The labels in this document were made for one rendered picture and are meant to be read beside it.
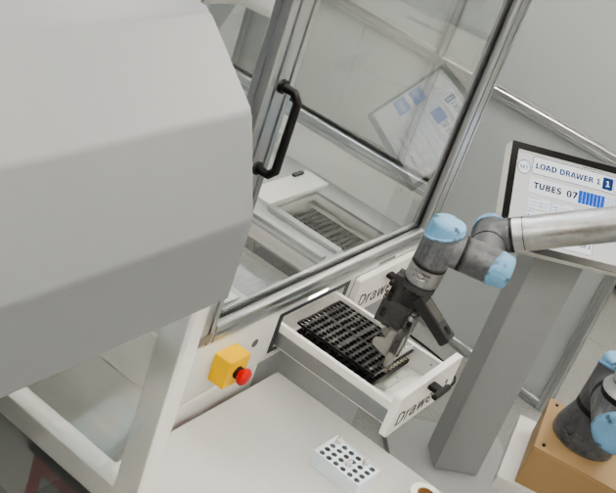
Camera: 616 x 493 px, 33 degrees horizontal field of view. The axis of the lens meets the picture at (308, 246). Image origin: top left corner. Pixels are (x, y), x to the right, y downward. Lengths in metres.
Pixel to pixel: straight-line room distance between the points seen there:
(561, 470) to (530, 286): 0.92
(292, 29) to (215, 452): 0.89
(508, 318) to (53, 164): 2.26
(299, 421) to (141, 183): 1.17
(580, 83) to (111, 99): 2.78
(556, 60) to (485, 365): 1.19
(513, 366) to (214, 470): 1.46
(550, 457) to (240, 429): 0.69
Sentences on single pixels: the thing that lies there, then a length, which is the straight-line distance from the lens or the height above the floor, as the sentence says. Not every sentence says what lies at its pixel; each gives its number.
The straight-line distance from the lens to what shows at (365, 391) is 2.27.
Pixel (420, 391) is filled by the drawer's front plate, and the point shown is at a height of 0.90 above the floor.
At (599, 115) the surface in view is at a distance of 3.82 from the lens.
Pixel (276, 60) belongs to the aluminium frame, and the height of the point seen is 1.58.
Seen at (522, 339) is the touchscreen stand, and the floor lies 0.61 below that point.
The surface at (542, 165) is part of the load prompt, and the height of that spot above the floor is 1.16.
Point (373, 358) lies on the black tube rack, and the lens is 2.34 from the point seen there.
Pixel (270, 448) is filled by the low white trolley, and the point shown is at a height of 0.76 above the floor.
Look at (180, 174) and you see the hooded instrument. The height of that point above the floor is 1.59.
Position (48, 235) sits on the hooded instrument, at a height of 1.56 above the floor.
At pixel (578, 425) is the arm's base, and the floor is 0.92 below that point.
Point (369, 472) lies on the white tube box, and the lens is 2.20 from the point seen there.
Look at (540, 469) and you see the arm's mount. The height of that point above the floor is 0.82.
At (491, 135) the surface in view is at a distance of 4.03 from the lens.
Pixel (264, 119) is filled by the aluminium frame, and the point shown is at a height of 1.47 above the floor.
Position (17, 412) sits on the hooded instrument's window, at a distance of 1.30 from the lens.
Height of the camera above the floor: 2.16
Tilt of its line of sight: 28 degrees down
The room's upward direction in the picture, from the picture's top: 20 degrees clockwise
